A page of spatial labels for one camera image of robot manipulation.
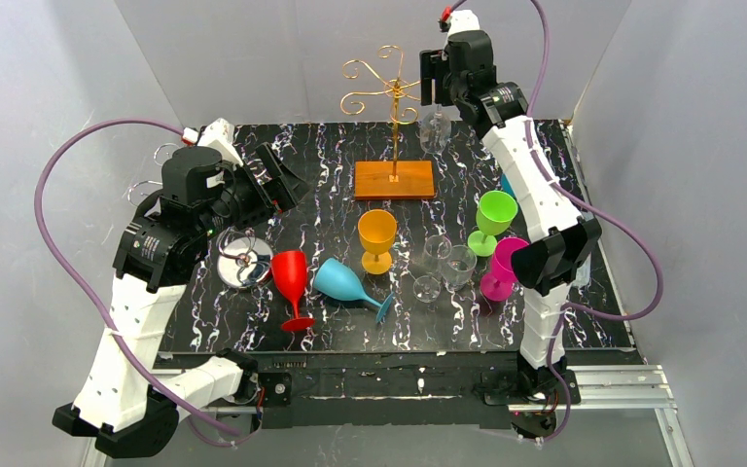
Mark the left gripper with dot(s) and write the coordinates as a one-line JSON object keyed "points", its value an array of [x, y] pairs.
{"points": [[265, 183]]}

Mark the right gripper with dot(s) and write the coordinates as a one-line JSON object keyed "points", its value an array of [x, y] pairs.
{"points": [[430, 74]]}

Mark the red wine glass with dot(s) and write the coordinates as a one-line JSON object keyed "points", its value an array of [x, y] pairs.
{"points": [[289, 273]]}

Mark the orange yellow wine glass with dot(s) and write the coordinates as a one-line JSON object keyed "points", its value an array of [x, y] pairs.
{"points": [[377, 229]]}

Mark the teal wine glass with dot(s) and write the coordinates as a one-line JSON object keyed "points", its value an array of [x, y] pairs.
{"points": [[341, 283]]}

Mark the blue wine glass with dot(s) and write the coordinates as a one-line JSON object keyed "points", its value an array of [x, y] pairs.
{"points": [[506, 186]]}

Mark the green wine glass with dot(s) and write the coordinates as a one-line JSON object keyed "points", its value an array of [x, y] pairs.
{"points": [[496, 211]]}

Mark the clear ribbed wine glass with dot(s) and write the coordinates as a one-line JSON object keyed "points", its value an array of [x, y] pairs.
{"points": [[458, 267]]}

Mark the pink wine glass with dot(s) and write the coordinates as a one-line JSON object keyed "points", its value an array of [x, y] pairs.
{"points": [[498, 283]]}

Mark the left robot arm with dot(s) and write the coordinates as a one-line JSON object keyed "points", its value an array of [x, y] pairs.
{"points": [[126, 410]]}

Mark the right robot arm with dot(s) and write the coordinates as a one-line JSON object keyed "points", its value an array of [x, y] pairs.
{"points": [[560, 237]]}

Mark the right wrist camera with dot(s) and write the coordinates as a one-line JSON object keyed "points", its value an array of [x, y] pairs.
{"points": [[454, 21]]}

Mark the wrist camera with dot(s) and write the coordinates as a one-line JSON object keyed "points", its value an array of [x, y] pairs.
{"points": [[454, 21], [218, 135]]}

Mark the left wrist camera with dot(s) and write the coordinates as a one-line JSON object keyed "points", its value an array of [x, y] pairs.
{"points": [[218, 135]]}

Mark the gold wire glass rack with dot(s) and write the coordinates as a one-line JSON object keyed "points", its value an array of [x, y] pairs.
{"points": [[394, 178]]}

